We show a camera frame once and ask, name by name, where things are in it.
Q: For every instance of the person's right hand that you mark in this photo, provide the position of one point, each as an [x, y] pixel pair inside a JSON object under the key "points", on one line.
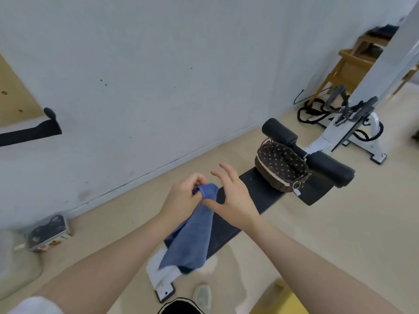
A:
{"points": [[237, 204]]}

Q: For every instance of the person's left hand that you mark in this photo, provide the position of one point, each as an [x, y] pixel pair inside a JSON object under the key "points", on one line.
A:
{"points": [[178, 201]]}

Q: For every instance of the person's right middle finger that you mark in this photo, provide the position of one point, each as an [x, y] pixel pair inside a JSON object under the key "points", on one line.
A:
{"points": [[230, 171]]}

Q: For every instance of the person's right thumb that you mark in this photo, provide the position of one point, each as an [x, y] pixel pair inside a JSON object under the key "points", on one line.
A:
{"points": [[212, 204]]}

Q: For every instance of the person's left fingers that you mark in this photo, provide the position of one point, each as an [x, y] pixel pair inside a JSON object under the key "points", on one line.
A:
{"points": [[195, 180]]}

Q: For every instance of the blue cloth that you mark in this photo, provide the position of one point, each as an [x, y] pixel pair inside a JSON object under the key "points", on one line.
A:
{"points": [[193, 238]]}

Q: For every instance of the person's right forearm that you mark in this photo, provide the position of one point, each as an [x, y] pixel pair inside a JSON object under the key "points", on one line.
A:
{"points": [[314, 271]]}

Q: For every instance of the person's left forearm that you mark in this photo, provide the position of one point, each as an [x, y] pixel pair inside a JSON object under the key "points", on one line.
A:
{"points": [[108, 268]]}

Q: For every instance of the wicker basket with dotted liner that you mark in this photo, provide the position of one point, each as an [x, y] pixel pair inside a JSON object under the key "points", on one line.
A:
{"points": [[282, 165]]}

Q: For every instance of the black foam roller pad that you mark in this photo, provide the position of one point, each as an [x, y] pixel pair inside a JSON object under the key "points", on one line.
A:
{"points": [[280, 132], [332, 169]]}

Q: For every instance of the white bench support leg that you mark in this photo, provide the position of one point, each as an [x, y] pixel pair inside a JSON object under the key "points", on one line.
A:
{"points": [[162, 274]]}

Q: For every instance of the person's grey shoe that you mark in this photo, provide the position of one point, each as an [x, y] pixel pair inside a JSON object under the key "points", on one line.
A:
{"points": [[202, 299]]}

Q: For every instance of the person's black shorts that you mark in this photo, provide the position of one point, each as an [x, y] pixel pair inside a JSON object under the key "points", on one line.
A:
{"points": [[180, 307]]}

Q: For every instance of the yellow object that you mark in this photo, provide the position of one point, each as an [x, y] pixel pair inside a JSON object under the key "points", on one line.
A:
{"points": [[284, 300]]}

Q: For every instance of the small cardboard box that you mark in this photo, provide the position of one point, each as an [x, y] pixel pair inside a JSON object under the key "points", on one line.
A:
{"points": [[49, 233]]}

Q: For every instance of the wooden chair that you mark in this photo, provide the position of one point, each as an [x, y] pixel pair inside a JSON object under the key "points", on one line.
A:
{"points": [[352, 67]]}

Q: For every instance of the wooden board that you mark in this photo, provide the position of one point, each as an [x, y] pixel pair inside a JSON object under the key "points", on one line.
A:
{"points": [[16, 98]]}

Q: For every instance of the person's white sleeve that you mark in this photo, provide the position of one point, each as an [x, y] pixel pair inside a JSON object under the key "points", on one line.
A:
{"points": [[34, 306]]}

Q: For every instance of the dark item on chair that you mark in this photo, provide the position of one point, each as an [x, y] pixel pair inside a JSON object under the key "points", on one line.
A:
{"points": [[386, 31]]}

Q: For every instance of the white exercise machine frame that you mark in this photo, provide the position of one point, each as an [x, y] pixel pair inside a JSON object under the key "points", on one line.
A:
{"points": [[383, 71]]}

